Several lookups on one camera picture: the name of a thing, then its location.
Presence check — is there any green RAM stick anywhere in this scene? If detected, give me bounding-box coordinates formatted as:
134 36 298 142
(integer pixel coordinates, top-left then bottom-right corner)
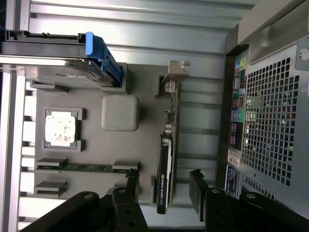
36 163 133 174

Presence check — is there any silver hard disk drive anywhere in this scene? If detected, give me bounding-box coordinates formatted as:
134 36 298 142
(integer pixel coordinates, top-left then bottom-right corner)
0 30 98 88

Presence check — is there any black open PC case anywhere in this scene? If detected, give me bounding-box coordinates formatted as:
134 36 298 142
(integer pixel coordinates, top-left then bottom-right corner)
215 0 309 203

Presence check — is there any silver CPU chip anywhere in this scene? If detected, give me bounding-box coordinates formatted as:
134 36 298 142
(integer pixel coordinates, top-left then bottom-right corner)
45 111 78 147

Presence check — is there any grey parts rack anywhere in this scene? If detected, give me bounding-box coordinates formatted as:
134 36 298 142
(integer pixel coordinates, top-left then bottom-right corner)
29 62 181 206

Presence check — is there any blue disk caddy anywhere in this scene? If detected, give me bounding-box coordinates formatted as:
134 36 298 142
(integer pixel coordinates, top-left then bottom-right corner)
84 31 122 88

